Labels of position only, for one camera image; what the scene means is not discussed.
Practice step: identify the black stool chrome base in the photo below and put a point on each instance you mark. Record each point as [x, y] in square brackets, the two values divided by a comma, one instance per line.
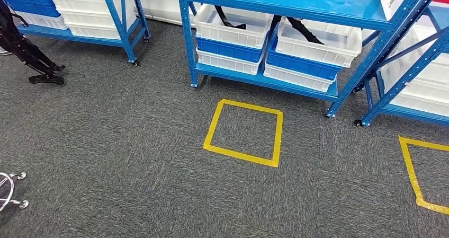
[7, 194]

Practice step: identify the chrome stanchion base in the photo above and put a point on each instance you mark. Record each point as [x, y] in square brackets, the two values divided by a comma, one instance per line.
[5, 52]

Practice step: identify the yellow floor tape square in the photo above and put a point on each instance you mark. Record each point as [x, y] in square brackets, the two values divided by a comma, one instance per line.
[408, 169]
[242, 155]

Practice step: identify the black legged stand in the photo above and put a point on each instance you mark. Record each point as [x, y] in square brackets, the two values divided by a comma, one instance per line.
[28, 53]

